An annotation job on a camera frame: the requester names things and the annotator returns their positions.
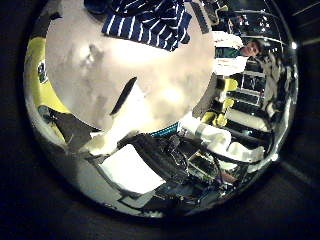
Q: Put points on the yellow chair with sticker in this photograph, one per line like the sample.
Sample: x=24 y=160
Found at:
x=36 y=86

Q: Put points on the person in white coat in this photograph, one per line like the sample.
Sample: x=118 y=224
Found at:
x=230 y=58

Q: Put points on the blue white striped shirt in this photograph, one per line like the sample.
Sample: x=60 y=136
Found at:
x=146 y=23

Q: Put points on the small yellow chair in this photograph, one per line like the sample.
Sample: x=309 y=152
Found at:
x=220 y=120
x=228 y=102
x=208 y=116
x=230 y=84

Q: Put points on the teal lit striped panel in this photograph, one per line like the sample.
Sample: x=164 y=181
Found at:
x=165 y=130

